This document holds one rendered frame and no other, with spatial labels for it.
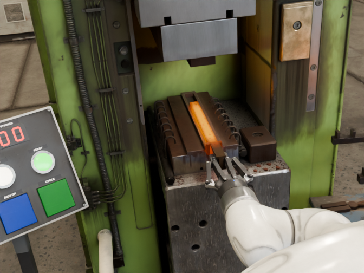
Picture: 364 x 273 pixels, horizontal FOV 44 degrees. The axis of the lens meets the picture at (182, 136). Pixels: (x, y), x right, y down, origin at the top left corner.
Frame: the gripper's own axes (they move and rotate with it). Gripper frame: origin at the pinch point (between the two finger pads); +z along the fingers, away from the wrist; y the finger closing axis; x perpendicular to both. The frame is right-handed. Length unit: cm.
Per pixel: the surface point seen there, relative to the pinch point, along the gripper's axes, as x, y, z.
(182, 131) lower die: -1.4, -7.1, 18.3
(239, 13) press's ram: 37.5, 8.2, 6.7
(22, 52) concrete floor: -119, -143, 469
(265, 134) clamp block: -2.1, 17.6, 10.5
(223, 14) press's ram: 37.7, 4.1, 6.7
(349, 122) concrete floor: -107, 145, 178
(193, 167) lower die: -6.4, -6.3, 4.9
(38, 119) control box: 18.2, -45.9, 0.1
